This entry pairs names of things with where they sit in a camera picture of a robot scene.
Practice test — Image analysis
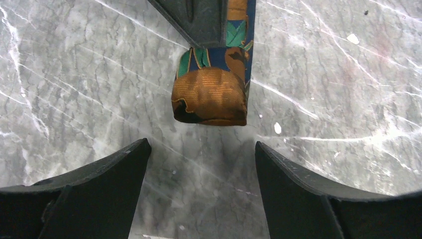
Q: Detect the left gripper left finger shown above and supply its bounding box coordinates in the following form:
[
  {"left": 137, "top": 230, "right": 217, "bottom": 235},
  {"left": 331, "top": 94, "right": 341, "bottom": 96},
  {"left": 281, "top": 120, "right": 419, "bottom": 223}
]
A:
[{"left": 0, "top": 138, "right": 151, "bottom": 239}]

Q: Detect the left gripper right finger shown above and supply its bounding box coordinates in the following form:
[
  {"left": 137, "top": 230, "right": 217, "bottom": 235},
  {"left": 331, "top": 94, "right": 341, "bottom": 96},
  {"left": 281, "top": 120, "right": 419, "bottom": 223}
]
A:
[{"left": 255, "top": 142, "right": 422, "bottom": 239}]

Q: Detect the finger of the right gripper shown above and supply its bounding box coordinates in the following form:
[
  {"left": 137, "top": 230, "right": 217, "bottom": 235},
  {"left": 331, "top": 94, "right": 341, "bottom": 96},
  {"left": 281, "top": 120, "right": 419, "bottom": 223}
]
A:
[{"left": 149, "top": 0, "right": 228, "bottom": 48}]

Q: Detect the colourful patterned tie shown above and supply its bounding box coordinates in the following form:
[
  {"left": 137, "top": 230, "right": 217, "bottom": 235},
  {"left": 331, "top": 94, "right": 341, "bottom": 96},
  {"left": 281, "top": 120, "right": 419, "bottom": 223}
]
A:
[{"left": 171, "top": 0, "right": 256, "bottom": 126}]

